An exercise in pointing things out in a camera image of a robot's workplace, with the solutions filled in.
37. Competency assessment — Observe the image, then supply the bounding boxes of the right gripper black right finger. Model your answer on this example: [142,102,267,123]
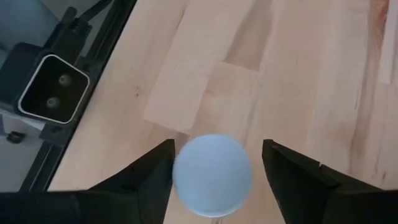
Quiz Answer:
[262,139,398,224]

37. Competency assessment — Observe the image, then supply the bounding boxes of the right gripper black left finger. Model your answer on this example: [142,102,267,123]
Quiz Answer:
[0,139,176,224]

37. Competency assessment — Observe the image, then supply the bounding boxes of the white pill bottle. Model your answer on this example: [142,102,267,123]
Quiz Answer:
[172,133,253,218]

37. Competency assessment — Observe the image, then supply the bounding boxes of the small black knob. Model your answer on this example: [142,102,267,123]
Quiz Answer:
[6,131,26,144]

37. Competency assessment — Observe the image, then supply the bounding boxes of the black depth camera white rim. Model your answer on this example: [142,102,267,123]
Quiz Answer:
[17,42,91,125]

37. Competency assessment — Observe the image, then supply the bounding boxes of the black aluminium table frame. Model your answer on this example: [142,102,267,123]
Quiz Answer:
[18,0,139,192]

